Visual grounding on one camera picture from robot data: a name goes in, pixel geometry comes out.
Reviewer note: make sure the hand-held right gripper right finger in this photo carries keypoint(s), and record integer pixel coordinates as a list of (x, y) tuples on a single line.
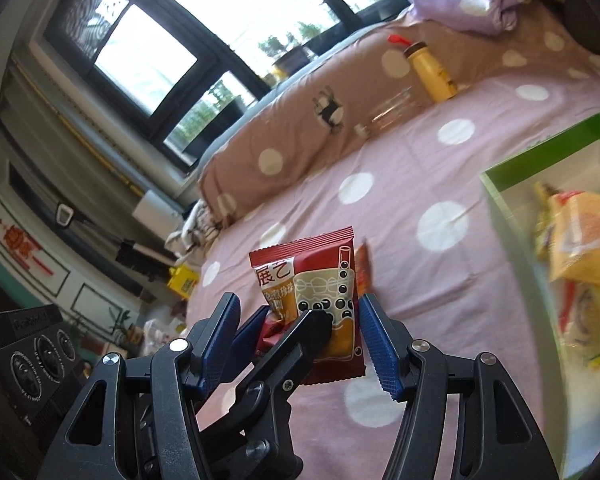
[(380, 350)]

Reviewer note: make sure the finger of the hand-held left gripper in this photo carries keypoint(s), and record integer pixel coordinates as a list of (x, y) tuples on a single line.
[(300, 345), (250, 335)]

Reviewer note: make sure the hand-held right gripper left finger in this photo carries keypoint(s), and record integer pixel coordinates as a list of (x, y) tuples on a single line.
[(220, 342)]

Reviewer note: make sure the red bubble tea snack packet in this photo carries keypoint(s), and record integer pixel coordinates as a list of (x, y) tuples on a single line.
[(325, 265)]

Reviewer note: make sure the green box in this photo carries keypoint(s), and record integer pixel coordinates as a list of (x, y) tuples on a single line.
[(555, 151)]

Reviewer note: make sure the yellow box on floor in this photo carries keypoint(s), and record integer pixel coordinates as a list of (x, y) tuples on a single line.
[(182, 282)]

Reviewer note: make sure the orange patterned snack packet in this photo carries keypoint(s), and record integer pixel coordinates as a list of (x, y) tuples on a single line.
[(362, 270)]

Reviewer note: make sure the pink polka dot bedsheet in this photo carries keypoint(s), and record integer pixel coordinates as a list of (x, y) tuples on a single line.
[(405, 270)]

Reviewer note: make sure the green potted plant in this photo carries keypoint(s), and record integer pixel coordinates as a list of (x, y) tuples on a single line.
[(115, 325)]

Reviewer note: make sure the white striped cloth bundle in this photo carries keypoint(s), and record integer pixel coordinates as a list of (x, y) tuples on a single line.
[(195, 232)]

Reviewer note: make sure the black rectangular object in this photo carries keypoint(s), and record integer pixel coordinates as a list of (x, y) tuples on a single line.
[(140, 260)]

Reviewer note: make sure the red and white snack packet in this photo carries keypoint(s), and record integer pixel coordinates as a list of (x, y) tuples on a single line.
[(567, 307)]

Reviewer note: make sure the black box with round dials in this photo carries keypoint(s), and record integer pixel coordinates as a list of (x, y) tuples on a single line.
[(25, 355)]

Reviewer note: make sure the gold foil snack packet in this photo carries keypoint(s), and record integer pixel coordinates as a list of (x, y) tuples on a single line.
[(542, 230)]

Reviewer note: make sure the brown polka dot bolster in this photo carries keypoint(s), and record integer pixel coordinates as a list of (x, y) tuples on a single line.
[(305, 135)]

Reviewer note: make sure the yellow snack packet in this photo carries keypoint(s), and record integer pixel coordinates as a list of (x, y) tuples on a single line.
[(585, 240)]

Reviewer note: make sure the clear plastic bottle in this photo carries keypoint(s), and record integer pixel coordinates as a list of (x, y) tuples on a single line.
[(392, 110)]

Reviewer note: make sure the yellow bottle with red cap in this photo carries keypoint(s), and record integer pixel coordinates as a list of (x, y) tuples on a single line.
[(430, 72)]

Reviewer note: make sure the black framed window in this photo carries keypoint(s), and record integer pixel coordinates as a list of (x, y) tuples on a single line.
[(145, 60)]

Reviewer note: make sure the red wall decoration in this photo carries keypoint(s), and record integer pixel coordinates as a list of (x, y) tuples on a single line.
[(22, 242)]

